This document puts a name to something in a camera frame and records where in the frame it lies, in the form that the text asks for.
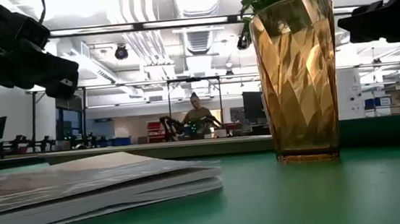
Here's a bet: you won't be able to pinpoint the amber faceted plastic cup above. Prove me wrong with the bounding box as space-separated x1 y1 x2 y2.
247 0 347 168

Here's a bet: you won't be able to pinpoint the beige oval serving tray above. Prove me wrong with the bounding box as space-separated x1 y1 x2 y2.
38 132 275 173

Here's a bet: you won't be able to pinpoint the blue storage bins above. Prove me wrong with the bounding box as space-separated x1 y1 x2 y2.
363 95 393 109

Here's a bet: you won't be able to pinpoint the white column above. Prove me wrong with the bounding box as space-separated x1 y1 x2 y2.
334 67 365 121

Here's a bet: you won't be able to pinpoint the blue floor bins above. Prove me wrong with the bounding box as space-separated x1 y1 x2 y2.
96 135 132 148

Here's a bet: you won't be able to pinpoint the grey paperback magazine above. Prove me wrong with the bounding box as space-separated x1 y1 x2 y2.
0 142 228 224

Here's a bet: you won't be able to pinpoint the red storage bins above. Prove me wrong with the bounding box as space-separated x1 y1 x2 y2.
146 121 166 144

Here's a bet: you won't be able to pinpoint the person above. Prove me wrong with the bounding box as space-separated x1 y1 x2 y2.
179 90 216 136

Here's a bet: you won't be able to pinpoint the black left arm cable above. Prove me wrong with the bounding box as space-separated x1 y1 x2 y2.
35 0 49 25

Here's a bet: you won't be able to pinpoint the black ceiling camera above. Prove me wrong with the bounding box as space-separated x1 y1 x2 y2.
236 34 252 51
113 43 130 61

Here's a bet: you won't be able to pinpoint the black overhead frame bar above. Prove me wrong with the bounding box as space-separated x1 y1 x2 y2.
47 2 361 41

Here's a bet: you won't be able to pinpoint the silver ventilation duct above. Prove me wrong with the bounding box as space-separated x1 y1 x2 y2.
171 0 228 57

